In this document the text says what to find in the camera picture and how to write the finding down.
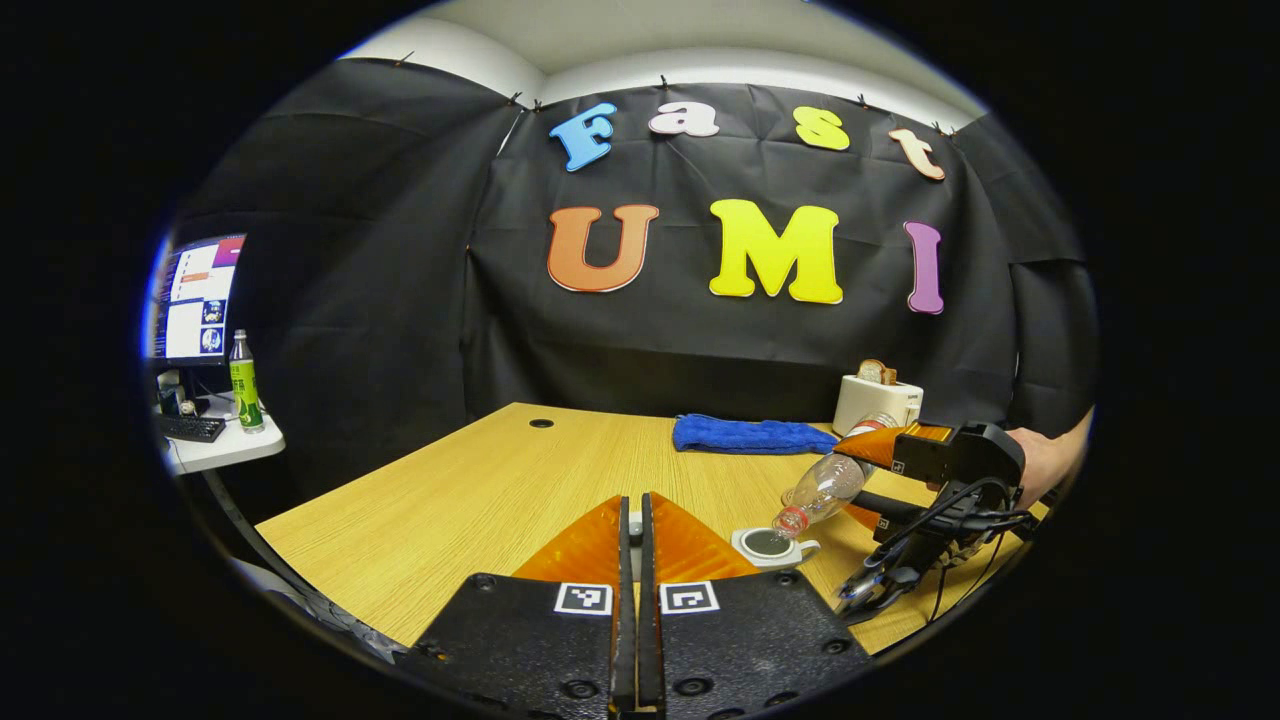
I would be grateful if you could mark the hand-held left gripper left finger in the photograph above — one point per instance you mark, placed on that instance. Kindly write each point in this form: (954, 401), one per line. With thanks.
(623, 640)

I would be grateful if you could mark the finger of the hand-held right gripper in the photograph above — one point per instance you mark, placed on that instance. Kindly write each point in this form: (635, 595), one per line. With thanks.
(915, 455)
(885, 508)

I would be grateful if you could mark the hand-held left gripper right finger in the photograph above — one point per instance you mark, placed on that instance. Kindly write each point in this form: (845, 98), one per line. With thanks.
(650, 640)

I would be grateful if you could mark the clear plastic water bottle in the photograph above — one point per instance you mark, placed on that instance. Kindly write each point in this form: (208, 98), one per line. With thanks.
(825, 485)

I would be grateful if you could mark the white teacup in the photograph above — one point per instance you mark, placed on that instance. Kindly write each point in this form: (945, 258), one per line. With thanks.
(785, 560)

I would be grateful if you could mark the green drink bottle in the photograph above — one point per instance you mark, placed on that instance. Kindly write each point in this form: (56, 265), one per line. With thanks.
(246, 390)

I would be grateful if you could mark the white toaster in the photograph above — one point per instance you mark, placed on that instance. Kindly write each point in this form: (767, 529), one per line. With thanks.
(875, 405)

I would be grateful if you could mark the toasted bread slices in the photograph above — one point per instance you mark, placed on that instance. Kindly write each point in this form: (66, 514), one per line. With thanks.
(877, 372)

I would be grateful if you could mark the blue towel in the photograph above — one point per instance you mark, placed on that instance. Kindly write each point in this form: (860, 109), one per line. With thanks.
(750, 435)

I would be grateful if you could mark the black backdrop cloth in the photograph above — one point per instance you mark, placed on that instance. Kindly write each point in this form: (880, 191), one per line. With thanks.
(380, 300)

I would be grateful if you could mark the white side desk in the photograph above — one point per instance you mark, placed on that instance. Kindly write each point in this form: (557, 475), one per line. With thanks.
(235, 450)

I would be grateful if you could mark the black keyboard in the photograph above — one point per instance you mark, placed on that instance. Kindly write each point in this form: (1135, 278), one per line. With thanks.
(190, 428)

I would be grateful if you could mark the computer monitor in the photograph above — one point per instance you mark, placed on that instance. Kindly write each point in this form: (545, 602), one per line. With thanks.
(195, 300)

